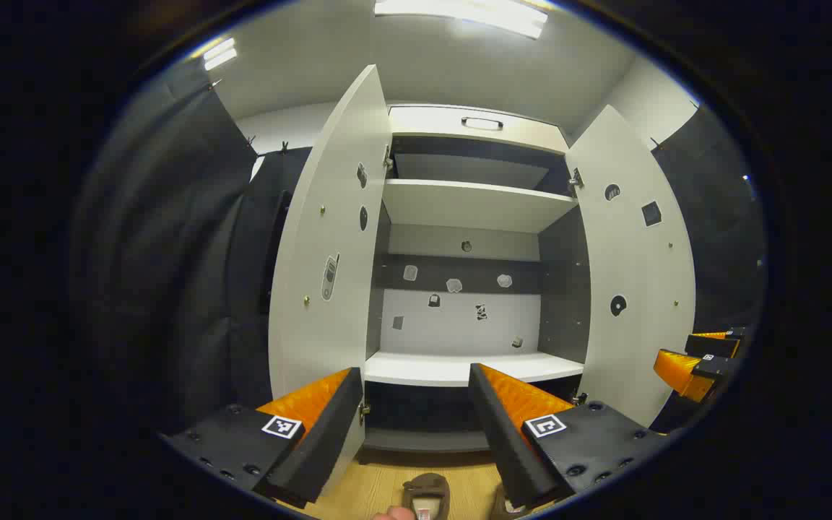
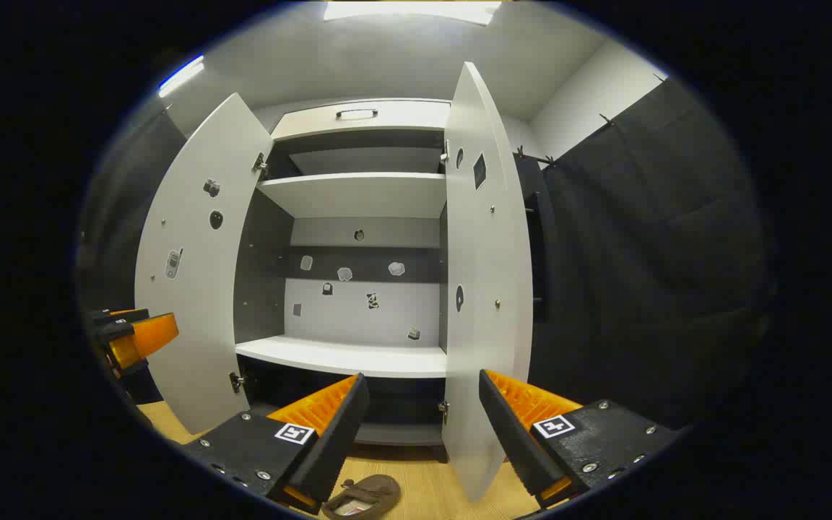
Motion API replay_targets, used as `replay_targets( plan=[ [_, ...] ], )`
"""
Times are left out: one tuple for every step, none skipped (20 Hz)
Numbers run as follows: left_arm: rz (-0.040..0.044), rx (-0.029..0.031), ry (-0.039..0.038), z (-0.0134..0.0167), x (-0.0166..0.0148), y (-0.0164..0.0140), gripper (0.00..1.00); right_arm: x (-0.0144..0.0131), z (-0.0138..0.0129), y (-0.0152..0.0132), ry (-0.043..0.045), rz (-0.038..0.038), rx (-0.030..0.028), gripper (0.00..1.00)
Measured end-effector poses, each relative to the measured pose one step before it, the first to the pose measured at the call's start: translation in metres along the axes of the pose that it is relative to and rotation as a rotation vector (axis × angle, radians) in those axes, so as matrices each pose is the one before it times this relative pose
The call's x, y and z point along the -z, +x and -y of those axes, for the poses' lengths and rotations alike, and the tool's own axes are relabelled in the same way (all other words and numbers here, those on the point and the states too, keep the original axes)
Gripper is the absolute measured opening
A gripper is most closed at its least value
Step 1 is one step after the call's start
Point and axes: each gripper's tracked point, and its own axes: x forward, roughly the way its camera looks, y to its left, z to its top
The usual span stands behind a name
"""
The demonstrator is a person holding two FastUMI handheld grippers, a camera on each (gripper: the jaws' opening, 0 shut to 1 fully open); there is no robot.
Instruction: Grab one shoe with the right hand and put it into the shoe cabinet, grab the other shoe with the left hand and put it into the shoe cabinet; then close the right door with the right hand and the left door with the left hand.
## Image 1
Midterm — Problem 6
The white cabinet door cat sticker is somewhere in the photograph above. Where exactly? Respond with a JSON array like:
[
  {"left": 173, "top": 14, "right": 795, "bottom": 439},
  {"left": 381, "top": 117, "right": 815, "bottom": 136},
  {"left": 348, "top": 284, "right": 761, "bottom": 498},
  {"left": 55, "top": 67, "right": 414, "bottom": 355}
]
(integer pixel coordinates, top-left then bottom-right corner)
[{"left": 566, "top": 105, "right": 697, "bottom": 428}]

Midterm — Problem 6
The narrow ceiling light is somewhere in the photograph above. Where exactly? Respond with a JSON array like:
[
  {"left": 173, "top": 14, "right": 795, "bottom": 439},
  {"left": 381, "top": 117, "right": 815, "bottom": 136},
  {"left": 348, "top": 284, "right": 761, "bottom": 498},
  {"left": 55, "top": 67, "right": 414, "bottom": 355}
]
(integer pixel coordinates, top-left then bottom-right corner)
[{"left": 203, "top": 38, "right": 238, "bottom": 72}]

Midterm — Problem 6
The white cabinet drawer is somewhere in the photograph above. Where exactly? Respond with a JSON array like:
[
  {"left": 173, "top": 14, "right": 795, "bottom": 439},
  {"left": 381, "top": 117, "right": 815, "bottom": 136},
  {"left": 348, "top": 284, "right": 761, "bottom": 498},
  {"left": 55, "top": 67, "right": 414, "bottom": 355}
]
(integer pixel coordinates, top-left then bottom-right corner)
[{"left": 387, "top": 105, "right": 570, "bottom": 155}]

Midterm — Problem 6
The wide ceiling light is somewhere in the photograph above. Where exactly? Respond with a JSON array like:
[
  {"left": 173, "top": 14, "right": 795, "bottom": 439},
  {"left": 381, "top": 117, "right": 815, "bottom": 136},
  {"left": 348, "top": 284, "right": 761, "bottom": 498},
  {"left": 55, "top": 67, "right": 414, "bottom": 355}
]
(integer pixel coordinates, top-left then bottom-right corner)
[{"left": 374, "top": 0, "right": 548, "bottom": 40}]

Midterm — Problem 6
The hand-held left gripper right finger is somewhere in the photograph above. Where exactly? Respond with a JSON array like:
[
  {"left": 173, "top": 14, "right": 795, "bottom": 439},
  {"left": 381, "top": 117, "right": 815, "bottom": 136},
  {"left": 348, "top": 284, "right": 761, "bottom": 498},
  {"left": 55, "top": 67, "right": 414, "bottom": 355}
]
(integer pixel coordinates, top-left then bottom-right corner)
[{"left": 468, "top": 363, "right": 670, "bottom": 510}]

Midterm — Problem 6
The black backdrop cloth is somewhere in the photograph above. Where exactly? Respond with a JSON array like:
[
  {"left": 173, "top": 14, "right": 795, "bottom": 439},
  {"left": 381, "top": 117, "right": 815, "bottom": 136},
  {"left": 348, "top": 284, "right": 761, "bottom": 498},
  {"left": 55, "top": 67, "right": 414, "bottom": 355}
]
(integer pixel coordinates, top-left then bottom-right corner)
[
  {"left": 73, "top": 61, "right": 312, "bottom": 434},
  {"left": 651, "top": 105, "right": 771, "bottom": 434}
]

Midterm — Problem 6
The white shoe cabinet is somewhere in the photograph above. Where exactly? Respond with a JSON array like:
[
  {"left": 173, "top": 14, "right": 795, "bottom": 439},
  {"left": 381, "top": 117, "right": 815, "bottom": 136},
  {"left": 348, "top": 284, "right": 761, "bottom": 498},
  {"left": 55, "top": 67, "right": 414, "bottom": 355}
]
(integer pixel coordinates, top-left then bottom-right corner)
[{"left": 362, "top": 103, "right": 592, "bottom": 456}]

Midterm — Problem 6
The white cabinet door phone sticker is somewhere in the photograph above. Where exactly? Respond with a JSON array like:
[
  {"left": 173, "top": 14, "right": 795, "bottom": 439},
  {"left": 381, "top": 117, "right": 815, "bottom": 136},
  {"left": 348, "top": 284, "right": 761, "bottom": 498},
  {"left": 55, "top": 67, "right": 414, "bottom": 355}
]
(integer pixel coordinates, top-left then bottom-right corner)
[{"left": 268, "top": 65, "right": 394, "bottom": 499}]

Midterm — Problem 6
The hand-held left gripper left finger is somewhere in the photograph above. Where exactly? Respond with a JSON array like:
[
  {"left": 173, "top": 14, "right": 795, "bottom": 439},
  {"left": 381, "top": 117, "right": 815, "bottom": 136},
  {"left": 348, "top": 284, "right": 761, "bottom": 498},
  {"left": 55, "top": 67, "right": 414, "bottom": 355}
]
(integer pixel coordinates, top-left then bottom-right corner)
[{"left": 160, "top": 367, "right": 366, "bottom": 510}]

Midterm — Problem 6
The white cabinet shelf board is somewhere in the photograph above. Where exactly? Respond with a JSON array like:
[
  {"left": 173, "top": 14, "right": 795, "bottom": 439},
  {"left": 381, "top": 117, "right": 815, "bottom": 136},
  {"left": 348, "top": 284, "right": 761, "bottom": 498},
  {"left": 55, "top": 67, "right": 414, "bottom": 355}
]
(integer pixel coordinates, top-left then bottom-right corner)
[
  {"left": 364, "top": 350, "right": 585, "bottom": 388},
  {"left": 383, "top": 178, "right": 579, "bottom": 233}
]

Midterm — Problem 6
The brown fuzzy shoe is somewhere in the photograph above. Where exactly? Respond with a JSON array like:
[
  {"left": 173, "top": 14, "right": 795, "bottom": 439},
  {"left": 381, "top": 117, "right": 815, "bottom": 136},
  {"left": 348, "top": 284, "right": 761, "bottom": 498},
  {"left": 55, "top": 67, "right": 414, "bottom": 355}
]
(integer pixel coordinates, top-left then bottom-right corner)
[{"left": 402, "top": 473, "right": 451, "bottom": 520}]

